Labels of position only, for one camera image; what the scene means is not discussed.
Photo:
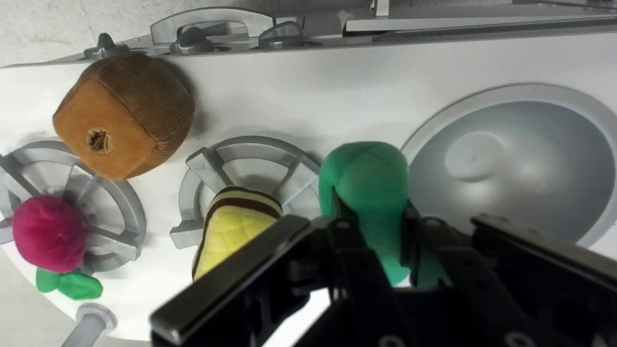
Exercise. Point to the white toy kitchen counter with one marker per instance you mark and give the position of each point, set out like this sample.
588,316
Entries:
308,97

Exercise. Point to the grey round toy sink basin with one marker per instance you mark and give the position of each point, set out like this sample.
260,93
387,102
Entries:
526,166

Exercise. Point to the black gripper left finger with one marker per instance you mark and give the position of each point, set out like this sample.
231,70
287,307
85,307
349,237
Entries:
237,276

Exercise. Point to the grey metal pole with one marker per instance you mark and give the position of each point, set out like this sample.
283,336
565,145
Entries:
86,324

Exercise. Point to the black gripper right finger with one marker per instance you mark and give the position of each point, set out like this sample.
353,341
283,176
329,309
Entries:
545,253

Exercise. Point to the grey toy stove burner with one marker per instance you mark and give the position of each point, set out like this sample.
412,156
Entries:
106,212
250,164

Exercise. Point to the red plush radish green leaves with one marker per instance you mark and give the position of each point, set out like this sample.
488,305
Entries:
48,234

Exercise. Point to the green plush pea pod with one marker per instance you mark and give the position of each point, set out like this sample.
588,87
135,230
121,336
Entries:
372,193

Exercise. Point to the yellow plush corn toy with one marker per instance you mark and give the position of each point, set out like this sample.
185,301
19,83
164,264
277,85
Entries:
231,224

